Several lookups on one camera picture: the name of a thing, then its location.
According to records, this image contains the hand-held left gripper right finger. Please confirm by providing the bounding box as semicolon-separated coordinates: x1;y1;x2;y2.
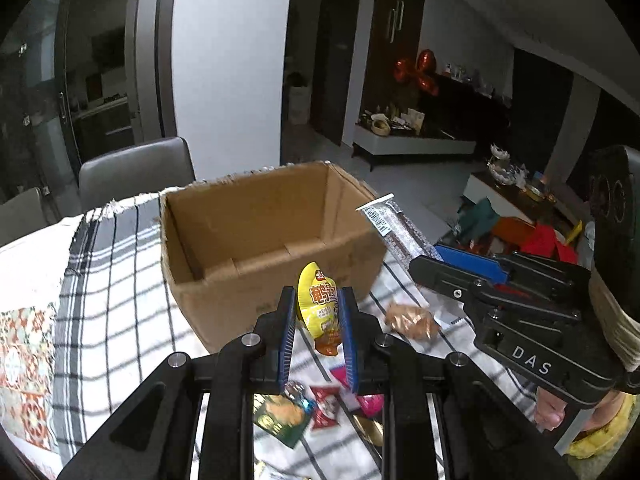
337;287;581;480

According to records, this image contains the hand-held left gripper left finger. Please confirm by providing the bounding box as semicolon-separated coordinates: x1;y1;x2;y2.
56;286;298;480

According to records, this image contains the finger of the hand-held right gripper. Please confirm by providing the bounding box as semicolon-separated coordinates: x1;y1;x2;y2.
408;255;583;328
434;244;593;293

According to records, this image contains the white snack wrapper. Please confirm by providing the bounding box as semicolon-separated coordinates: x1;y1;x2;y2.
432;300;466;328

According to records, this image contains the yellow snack packet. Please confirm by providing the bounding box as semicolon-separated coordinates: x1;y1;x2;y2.
297;261;346;357

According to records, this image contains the brown snack packet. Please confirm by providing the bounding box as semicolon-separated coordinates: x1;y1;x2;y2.
384;301;441;343

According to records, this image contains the small silver blue candy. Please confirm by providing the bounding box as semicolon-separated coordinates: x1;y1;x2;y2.
284;381;316;413

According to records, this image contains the pink snack packet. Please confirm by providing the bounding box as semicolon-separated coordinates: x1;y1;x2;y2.
329;365;385;418

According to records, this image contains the small red snack packet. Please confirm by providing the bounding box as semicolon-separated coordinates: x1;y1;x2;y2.
309;385;343;432

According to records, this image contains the green snack packet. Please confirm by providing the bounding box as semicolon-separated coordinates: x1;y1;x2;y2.
252;392;313;448

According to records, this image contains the gold snack packet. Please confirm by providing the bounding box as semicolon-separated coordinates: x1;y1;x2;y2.
352;415;385;448

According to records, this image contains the cardboard box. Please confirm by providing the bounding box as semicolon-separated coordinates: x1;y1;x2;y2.
159;161;387;353

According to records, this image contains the person's right hand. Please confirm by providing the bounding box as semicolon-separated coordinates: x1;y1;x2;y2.
533;387;568;432

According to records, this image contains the green cloth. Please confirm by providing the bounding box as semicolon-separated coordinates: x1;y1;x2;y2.
457;197;501;242

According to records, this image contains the white coffee table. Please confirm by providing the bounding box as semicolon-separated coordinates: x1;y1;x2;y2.
462;170;553;213

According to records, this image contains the red cloth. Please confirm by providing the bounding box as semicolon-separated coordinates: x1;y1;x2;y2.
520;225;579;264

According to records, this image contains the white tiered flower dish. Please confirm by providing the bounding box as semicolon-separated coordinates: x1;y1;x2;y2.
487;144;512;182

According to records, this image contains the yellow rounded object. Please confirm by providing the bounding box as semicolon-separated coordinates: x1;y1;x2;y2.
567;390;637;459

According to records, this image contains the white low cabinet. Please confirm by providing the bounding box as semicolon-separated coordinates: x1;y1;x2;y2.
352;122;477;171

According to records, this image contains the dark long sideboard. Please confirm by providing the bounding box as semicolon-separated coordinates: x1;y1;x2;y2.
420;72;512;142

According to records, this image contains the black white checked tablecloth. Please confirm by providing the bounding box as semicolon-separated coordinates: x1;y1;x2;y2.
52;180;541;480

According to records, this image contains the grey dining chair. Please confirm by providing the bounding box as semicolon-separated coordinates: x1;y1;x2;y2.
0;186;48;248
78;136;197;213

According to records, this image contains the tall dark wardrobe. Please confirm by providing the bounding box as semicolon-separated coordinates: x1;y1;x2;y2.
367;0;427;117

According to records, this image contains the dark interior door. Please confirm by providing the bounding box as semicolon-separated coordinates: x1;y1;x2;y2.
312;0;362;147

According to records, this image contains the white table cloth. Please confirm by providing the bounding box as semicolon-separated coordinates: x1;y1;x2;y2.
0;215;86;313

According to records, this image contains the floral patterned mat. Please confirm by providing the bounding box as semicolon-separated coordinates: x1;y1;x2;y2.
0;302;63;453

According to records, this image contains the kitchen cabinet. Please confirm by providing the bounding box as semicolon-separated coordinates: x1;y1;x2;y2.
72;97;136;162

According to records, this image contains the grey refrigerator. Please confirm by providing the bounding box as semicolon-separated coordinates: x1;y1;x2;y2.
125;0;161;144

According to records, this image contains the glass sliding door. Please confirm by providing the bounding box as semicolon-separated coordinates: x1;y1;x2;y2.
0;0;128;211

